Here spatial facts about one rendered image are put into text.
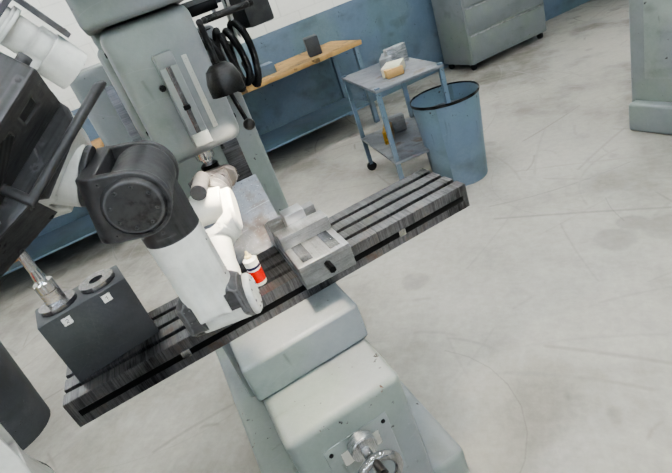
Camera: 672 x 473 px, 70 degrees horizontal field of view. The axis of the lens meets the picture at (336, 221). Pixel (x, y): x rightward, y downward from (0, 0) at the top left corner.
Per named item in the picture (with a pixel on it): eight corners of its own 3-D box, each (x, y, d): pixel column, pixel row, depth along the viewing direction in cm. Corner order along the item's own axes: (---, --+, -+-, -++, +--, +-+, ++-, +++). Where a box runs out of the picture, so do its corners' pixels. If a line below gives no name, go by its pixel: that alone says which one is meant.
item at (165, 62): (213, 141, 109) (170, 49, 100) (197, 148, 108) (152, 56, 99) (209, 138, 113) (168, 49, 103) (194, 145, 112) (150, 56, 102)
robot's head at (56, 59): (63, 100, 71) (92, 51, 73) (-13, 54, 64) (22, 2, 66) (50, 102, 75) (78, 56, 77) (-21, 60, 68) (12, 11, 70)
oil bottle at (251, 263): (269, 282, 134) (254, 250, 129) (256, 289, 133) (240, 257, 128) (265, 276, 137) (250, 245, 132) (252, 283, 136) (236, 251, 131)
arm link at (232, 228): (236, 197, 109) (248, 244, 101) (199, 211, 109) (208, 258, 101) (226, 180, 104) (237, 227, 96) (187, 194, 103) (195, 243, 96)
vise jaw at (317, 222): (332, 227, 134) (327, 215, 133) (284, 251, 131) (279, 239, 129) (324, 220, 140) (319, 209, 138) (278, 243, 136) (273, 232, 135)
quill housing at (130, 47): (246, 135, 116) (187, -3, 102) (166, 171, 111) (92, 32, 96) (229, 125, 132) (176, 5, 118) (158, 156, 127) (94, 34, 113)
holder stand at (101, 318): (160, 331, 129) (122, 273, 121) (80, 383, 121) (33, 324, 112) (149, 315, 139) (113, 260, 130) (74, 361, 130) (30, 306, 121)
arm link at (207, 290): (266, 334, 82) (208, 230, 71) (196, 361, 82) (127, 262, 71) (262, 294, 92) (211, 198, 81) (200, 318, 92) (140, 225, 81)
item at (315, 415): (451, 513, 143) (401, 375, 116) (361, 583, 135) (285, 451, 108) (337, 363, 212) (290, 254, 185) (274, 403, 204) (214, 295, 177)
